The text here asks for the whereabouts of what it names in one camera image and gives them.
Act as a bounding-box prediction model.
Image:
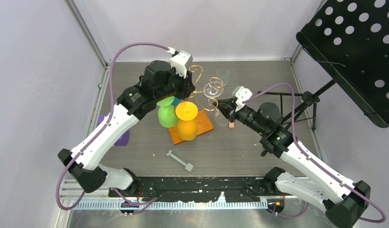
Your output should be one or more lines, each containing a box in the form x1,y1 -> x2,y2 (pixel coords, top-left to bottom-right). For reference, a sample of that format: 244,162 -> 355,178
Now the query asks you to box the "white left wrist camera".
167,47 -> 193,79

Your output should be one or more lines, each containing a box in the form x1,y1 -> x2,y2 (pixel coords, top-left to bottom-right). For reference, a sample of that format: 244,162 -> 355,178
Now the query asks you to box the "grey bolt tool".
166,150 -> 194,172

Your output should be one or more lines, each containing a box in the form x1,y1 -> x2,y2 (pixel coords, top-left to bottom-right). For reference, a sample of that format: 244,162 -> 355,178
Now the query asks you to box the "black perforated music stand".
257,0 -> 389,157

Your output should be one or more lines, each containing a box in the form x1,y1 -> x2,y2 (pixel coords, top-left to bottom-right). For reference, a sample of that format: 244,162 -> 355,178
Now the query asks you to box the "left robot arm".
58,60 -> 195,197

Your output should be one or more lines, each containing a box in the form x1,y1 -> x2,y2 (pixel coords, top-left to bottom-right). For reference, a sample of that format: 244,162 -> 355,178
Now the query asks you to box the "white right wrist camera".
231,86 -> 253,112

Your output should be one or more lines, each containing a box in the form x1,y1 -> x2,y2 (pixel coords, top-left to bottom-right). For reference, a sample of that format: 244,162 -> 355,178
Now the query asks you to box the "green plastic wine glass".
156,96 -> 178,128

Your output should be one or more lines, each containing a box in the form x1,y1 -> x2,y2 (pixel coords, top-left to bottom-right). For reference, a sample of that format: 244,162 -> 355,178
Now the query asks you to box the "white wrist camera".
167,47 -> 193,79
231,86 -> 253,112

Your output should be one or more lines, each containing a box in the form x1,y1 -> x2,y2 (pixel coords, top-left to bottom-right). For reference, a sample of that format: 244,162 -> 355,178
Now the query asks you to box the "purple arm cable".
55,42 -> 173,211
246,83 -> 387,224

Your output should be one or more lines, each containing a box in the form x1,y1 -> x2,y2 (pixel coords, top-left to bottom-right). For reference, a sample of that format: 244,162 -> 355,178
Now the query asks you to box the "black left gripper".
156,65 -> 196,102

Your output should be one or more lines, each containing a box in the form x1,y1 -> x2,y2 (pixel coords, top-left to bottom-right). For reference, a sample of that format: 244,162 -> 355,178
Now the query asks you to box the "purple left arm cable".
55,42 -> 173,211

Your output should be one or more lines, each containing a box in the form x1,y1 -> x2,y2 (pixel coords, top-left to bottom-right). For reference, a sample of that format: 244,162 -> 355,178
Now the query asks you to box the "orange plastic wine glass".
175,101 -> 198,141

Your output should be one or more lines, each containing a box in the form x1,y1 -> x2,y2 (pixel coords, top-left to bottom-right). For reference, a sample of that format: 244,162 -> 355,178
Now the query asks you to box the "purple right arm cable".
246,83 -> 387,224

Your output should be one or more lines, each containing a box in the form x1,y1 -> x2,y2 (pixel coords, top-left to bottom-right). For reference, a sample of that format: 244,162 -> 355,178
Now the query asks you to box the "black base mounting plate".
121,176 -> 288,204

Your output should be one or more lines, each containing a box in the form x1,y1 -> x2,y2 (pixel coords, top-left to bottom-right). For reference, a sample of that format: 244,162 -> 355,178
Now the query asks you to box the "clear wine glass back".
216,68 -> 230,86

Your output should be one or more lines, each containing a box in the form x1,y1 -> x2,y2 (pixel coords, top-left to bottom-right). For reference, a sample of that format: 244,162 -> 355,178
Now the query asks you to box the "gold wire wine glass rack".
168,77 -> 224,145

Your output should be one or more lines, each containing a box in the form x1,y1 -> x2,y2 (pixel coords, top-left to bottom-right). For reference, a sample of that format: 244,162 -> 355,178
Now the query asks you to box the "clear wine glass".
203,81 -> 228,127
216,68 -> 230,86

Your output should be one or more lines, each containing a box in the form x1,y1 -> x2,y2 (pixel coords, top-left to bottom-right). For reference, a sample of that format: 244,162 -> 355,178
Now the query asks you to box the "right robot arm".
213,98 -> 371,228

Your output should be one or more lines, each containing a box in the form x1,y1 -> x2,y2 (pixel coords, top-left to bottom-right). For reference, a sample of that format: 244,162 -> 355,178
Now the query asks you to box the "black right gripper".
214,97 -> 267,136

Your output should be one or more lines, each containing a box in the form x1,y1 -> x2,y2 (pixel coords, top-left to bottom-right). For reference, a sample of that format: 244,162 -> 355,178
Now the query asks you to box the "blue plastic wine glass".
172,97 -> 182,107

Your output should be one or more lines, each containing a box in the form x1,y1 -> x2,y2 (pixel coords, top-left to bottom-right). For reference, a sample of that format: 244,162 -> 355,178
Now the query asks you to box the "purple box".
97,115 -> 130,146

